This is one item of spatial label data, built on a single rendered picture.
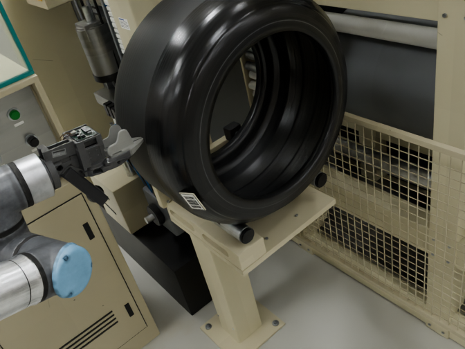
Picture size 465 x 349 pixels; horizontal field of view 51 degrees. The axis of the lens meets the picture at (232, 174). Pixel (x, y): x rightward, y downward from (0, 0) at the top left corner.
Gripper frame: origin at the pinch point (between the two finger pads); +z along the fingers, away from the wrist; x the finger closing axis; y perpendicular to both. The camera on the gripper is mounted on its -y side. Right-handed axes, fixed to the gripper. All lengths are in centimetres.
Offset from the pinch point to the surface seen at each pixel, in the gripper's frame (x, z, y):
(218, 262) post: 27, 31, -72
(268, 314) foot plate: 29, 53, -118
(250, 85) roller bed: 38, 63, -17
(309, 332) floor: 10, 59, -118
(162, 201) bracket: 25.0, 14.0, -34.4
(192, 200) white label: -10.4, 4.6, -12.4
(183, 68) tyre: -8.4, 9.2, 15.8
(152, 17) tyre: 9.6, 14.5, 22.0
